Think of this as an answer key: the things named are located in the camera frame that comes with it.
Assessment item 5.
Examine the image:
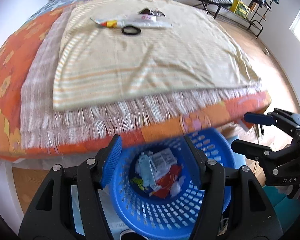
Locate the black hair tie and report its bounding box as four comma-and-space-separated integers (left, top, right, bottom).
121, 25, 141, 35

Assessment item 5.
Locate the white table leg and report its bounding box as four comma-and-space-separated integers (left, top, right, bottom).
0, 155, 24, 207

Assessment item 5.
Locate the checked fringed cloth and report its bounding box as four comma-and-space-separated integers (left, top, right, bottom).
20, 5, 265, 151

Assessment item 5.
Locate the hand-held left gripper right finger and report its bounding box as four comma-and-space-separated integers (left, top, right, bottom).
184, 135, 283, 240

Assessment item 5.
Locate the yellow plastic crate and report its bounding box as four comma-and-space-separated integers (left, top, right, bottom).
229, 0, 251, 18

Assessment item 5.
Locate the teal yellow small packet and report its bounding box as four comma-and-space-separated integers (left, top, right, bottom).
131, 177, 144, 189

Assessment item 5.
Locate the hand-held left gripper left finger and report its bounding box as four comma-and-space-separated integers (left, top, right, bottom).
19, 134, 123, 240

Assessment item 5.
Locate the blue white medicine box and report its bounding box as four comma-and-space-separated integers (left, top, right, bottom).
150, 149, 178, 173

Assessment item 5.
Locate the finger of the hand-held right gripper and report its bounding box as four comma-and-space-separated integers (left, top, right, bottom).
231, 140, 300, 167
244, 109, 300, 133

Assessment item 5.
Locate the yellow striped cloth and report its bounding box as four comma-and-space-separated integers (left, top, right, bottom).
52, 0, 262, 112

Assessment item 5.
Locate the person's teal trouser leg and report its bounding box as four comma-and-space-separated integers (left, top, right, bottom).
262, 184, 300, 222

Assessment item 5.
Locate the white orange tube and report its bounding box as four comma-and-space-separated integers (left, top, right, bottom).
90, 14, 173, 30

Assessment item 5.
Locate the white tissue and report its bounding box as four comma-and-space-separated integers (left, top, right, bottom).
169, 176, 187, 197

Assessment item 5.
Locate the black clothes rack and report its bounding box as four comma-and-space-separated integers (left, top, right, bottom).
215, 0, 281, 38

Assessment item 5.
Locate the red carton box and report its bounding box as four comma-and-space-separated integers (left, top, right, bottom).
149, 165, 183, 198

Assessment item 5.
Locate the white plastic bag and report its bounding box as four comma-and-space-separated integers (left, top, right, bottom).
138, 152, 157, 188

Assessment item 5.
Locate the dark snack wrapper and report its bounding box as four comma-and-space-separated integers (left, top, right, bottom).
138, 7, 166, 18

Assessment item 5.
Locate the orange floral tablecloth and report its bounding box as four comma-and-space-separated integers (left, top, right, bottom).
0, 0, 272, 167

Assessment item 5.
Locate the blue plastic basket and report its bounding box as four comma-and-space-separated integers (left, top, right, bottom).
108, 128, 237, 239

